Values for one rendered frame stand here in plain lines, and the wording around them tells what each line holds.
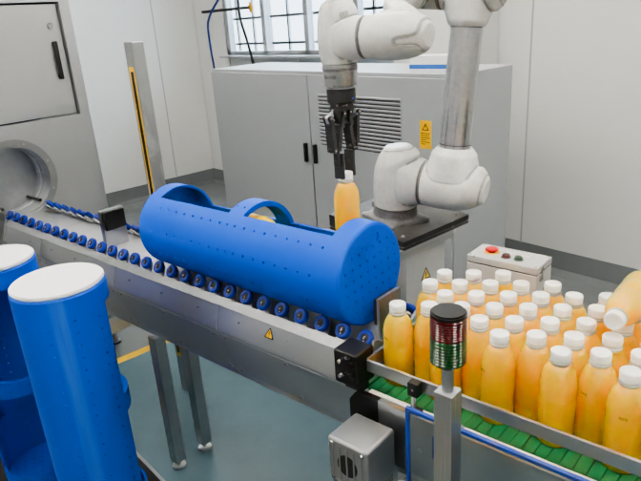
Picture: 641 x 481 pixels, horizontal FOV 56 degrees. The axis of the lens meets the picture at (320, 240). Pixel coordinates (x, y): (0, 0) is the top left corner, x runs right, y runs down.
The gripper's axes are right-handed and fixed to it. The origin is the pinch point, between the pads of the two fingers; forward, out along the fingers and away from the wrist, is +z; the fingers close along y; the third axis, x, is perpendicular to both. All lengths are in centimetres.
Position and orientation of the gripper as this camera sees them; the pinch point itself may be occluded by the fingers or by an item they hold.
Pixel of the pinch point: (344, 164)
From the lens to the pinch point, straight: 163.6
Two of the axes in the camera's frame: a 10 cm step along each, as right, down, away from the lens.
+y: -6.5, 3.1, -7.0
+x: 7.6, 1.8, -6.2
